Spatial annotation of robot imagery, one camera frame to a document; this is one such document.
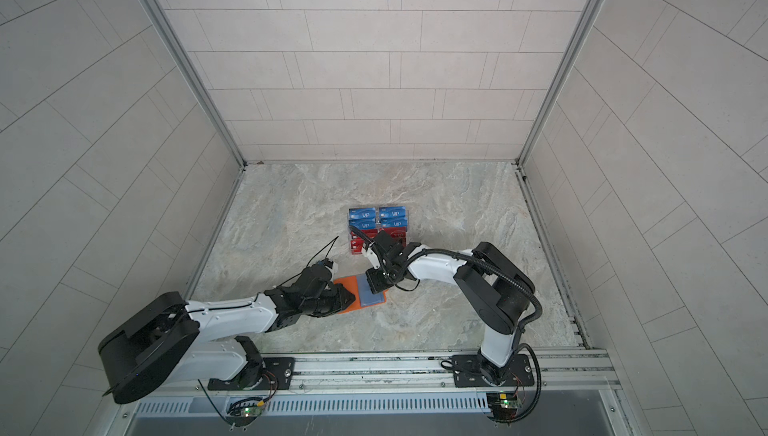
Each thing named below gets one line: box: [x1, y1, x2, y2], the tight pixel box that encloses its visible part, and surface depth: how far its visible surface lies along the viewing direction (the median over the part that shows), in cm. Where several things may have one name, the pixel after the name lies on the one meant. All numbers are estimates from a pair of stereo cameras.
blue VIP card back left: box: [348, 207, 376, 220], surface depth 93 cm
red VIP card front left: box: [350, 237, 364, 255], surface depth 93 cm
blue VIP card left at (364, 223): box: [349, 218, 377, 230], surface depth 93 cm
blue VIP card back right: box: [379, 206, 407, 218], surface depth 93 cm
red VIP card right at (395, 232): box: [379, 226, 407, 239], surface depth 93 cm
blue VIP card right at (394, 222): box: [380, 217, 409, 227], surface depth 93 cm
